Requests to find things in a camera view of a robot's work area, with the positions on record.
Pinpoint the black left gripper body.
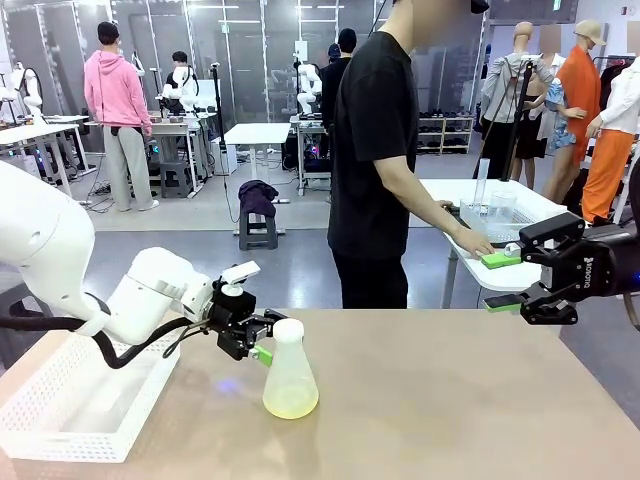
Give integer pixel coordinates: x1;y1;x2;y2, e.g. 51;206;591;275
209;288;258;362

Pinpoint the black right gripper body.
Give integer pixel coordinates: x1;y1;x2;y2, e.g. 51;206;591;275
542;227;640;304

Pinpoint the translucent conical plastic flask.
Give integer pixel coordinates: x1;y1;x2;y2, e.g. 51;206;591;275
262;339;320;420

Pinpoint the white perforated plastic basket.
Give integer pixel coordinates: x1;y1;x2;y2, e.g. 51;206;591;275
458;197;551;246
0;329;181;464

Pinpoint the clear plastic measuring jug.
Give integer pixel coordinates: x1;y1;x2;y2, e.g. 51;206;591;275
488;189;519;226

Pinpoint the clear plastic graduated cylinder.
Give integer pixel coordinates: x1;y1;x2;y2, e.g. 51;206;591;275
474;157;489;217

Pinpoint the person's right forearm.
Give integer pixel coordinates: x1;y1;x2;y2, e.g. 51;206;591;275
377;159;469;244

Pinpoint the person's right hand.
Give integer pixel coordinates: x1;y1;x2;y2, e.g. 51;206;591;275
452;227;497;261

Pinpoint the white side table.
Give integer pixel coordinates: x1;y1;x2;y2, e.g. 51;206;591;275
417;178;586;310

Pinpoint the black stool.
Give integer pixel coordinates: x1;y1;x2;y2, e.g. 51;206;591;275
238;212;280;252

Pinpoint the mannequin in orange trousers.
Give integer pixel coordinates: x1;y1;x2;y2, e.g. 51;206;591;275
582;54;640;224

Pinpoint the mannequin in blue patterned dress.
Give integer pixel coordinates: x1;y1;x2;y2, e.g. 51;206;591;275
537;23;576;156

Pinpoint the dark purple cloth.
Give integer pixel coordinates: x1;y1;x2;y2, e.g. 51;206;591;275
237;179;280;217

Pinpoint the black tripod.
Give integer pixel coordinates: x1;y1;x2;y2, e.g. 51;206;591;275
474;54;539;182

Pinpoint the wooden shoe rack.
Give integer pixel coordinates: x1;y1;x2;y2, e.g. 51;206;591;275
417;114;476;155

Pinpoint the mannequin in orange robe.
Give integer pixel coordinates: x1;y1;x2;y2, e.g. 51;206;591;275
542;19;609;204

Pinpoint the grey step stool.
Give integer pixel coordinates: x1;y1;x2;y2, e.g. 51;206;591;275
158;160;197;200

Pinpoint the mannequin in grey shirt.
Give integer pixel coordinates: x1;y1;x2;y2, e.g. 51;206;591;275
479;20;554;184

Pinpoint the clothes rack with dark garments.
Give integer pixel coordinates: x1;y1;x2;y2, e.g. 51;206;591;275
594;53;640;101

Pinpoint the white desk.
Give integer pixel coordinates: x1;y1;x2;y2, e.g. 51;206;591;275
223;122;292;236
0;114;96;201

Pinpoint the person in black t-shirt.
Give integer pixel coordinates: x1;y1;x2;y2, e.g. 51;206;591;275
327;0;494;310

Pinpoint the black pole stand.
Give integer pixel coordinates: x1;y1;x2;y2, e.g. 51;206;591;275
209;62;229;176

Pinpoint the person in black clothes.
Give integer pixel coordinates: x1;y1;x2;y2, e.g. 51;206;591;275
318;28;359;156

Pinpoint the person in pink hoodie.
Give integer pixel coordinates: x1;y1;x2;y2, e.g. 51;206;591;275
83;20;161;214

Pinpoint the person in black shirt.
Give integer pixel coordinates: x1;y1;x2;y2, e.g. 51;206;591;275
162;49;201;114

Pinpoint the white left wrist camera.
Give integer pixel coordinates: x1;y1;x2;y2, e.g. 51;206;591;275
219;260;262;290

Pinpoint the thick black cable hose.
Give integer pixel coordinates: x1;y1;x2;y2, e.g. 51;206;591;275
628;154;640;229
0;314;211;371

